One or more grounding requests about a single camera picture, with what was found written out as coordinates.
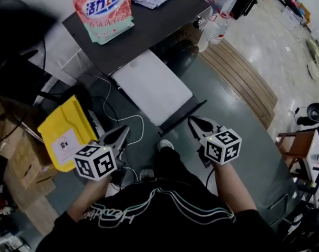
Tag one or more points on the person's right shoe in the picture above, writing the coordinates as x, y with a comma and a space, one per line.
165, 144

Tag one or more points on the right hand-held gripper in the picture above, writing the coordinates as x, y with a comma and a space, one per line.
222, 148

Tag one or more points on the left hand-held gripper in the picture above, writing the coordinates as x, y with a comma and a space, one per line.
94, 164

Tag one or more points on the black cabinet table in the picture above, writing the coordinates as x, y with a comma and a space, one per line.
154, 27

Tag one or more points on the wooden slatted ramp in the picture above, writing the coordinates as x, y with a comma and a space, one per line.
240, 83

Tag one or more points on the person's left forearm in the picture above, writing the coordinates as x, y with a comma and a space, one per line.
88, 201

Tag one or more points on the large clear water bottle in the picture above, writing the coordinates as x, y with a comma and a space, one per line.
221, 29
205, 39

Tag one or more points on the pink detergent pouch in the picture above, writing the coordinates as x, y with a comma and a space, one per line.
106, 22

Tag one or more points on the white pull-out tray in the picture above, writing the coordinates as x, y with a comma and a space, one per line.
151, 88

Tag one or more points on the large black floor fan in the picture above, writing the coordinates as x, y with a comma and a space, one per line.
81, 94

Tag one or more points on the person's right forearm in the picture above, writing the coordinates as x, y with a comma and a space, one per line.
232, 190

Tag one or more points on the black rounded device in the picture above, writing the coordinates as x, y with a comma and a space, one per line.
317, 111

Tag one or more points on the person's left shoe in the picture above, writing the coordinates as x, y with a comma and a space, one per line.
146, 173

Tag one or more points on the black bin with yellow lid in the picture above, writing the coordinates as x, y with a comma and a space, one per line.
62, 122

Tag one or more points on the person's black trousers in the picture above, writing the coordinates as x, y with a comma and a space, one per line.
169, 167

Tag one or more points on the person's shoe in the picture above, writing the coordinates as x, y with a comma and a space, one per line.
146, 173
165, 144

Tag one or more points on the person's black printed shirt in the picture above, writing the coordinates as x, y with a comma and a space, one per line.
162, 232

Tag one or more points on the wooden table with white top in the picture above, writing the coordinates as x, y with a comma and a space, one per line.
296, 146

